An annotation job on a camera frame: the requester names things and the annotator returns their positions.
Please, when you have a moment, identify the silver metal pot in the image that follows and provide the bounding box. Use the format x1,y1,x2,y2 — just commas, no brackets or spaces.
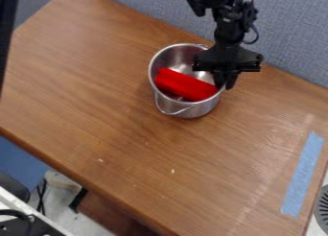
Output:
148,43,224,119

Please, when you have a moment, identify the black cable under table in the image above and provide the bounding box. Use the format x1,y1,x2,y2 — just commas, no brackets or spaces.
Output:
35,177,49,216

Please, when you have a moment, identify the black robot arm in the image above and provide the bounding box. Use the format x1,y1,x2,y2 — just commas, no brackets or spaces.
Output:
185,0,264,90

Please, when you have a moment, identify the grey fan grille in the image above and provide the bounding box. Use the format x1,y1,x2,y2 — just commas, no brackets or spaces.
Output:
313,185,328,234

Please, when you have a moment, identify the black device with handle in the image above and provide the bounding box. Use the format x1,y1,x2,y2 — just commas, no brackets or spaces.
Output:
0,209,65,236

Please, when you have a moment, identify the blue tape strip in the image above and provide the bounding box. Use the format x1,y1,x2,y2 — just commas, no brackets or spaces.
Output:
280,131,324,219

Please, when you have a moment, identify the red rectangular block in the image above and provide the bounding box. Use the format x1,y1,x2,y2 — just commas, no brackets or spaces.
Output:
155,67,219,102

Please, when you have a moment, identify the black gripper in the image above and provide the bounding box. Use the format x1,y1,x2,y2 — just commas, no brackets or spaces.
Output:
192,44,264,90

